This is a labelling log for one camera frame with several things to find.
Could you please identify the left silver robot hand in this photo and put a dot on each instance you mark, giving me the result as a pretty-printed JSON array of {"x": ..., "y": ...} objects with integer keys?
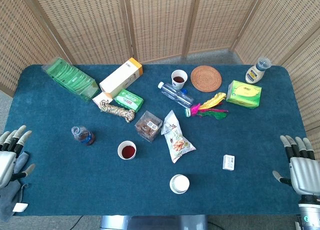
[{"x": 6, "y": 162}]

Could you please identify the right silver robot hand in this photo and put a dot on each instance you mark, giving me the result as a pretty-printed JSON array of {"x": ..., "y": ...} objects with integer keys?
[{"x": 303, "y": 173}]

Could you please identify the small dark drink bottle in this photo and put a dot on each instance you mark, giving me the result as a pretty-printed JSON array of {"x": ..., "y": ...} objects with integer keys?
[{"x": 83, "y": 136}]

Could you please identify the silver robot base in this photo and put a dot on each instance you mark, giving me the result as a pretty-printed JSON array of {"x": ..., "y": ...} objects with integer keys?
[{"x": 153, "y": 223}]

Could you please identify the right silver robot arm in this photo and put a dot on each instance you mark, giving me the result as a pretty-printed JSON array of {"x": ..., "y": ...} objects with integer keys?
[{"x": 310, "y": 212}]

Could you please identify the white squeeze sauce bottle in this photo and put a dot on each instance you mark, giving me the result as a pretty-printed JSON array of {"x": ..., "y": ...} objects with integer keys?
[{"x": 255, "y": 73}]

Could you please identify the paper cup with dark liquid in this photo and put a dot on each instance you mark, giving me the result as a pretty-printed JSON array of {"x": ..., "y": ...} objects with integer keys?
[{"x": 127, "y": 151}]

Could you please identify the blue bottle cap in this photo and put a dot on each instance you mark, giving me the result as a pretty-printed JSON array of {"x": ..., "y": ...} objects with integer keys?
[{"x": 184, "y": 91}]

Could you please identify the clear empty water bottle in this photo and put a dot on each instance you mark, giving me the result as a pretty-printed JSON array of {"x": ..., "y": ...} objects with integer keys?
[{"x": 176, "y": 95}]

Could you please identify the grey cloth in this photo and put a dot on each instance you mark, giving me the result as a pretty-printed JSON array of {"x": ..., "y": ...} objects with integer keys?
[{"x": 8, "y": 197}]

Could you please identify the white cloth label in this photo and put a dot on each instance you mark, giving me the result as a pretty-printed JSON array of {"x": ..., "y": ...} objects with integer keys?
[{"x": 20, "y": 207}]

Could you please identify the small white box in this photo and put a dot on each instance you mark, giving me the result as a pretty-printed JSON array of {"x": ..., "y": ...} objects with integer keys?
[{"x": 229, "y": 162}]

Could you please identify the green and yellow tissue box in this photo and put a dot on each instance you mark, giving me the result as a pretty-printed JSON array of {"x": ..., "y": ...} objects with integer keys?
[{"x": 243, "y": 93}]

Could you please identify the clear box of green packets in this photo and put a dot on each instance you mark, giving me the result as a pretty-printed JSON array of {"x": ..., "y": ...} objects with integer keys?
[{"x": 71, "y": 78}]

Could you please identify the white paper packet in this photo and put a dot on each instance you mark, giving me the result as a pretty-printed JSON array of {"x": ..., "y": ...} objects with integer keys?
[{"x": 98, "y": 98}]

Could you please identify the colourful feather shuttlecock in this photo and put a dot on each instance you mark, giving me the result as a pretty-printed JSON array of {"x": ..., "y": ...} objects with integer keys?
[{"x": 211, "y": 103}]

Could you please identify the white round jar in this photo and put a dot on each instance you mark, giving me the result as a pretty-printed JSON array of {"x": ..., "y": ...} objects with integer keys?
[{"x": 179, "y": 183}]

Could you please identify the nut snack bag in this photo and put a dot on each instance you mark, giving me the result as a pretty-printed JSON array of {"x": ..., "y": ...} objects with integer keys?
[{"x": 178, "y": 142}]

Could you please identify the round woven coaster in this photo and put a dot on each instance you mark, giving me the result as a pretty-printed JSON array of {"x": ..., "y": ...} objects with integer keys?
[{"x": 206, "y": 78}]

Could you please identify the green wrapped pack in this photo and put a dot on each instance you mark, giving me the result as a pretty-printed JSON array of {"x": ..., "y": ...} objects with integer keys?
[{"x": 129, "y": 100}]

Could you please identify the white and orange carton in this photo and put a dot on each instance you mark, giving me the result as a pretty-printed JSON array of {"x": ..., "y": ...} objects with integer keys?
[{"x": 120, "y": 78}]

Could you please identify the clear box of brown snacks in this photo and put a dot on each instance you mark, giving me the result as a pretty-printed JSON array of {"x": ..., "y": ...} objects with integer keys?
[{"x": 148, "y": 126}]

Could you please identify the woven bamboo folding screen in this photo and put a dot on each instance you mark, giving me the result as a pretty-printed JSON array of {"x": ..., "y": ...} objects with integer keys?
[{"x": 160, "y": 22}]

